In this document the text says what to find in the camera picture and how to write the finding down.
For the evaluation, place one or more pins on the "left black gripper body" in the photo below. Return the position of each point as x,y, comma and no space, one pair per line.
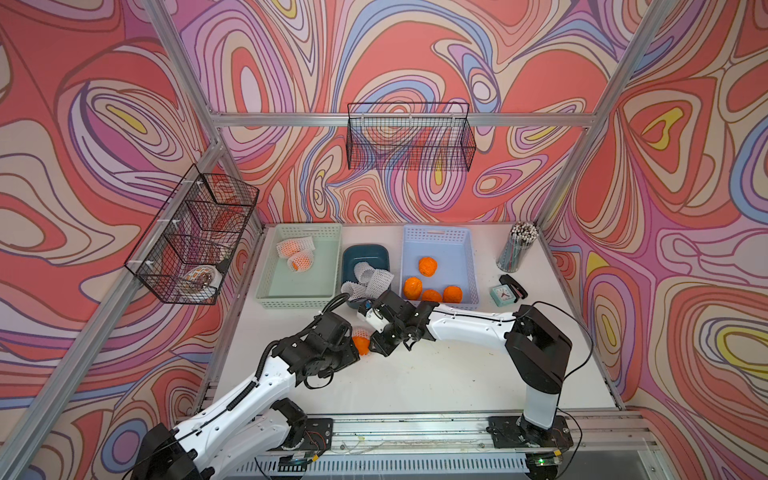
334,360

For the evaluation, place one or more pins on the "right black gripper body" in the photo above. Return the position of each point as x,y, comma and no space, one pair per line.
389,339

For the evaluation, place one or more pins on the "white foam net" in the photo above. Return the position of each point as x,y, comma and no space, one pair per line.
379,283
354,290
363,272

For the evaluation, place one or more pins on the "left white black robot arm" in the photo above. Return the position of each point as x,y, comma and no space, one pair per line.
257,415

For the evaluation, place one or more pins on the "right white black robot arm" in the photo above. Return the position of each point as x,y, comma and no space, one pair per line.
539,350

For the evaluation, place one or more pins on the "dark teal plastic tub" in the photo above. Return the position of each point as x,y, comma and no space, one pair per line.
376,255

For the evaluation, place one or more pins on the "light blue plastic basket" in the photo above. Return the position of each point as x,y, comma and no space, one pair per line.
452,250

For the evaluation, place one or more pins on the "green plastic basket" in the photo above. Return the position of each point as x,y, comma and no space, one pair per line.
301,280

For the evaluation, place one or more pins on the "small teal alarm clock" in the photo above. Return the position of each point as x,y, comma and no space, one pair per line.
502,295

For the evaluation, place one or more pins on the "cup of pencils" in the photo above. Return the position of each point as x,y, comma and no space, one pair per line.
521,237

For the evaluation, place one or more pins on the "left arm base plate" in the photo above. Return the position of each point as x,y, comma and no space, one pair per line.
317,437

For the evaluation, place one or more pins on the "item in left wire basket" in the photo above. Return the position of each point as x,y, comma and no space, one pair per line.
200,283

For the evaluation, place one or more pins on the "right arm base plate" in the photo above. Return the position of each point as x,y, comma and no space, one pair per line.
514,432

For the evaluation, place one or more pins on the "black wire basket left wall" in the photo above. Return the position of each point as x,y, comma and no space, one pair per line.
201,223

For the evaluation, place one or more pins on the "black wire basket wall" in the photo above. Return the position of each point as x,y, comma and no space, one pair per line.
413,136
201,223

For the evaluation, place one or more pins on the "black wire basket back wall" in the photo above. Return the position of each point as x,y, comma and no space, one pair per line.
413,136

